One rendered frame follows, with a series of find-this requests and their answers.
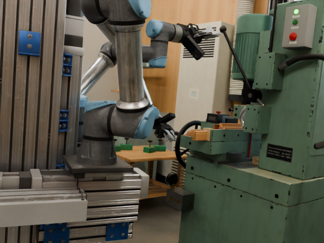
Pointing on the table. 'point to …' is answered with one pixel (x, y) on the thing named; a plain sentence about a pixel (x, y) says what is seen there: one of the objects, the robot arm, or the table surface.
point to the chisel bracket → (237, 111)
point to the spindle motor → (249, 43)
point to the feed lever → (251, 93)
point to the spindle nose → (245, 91)
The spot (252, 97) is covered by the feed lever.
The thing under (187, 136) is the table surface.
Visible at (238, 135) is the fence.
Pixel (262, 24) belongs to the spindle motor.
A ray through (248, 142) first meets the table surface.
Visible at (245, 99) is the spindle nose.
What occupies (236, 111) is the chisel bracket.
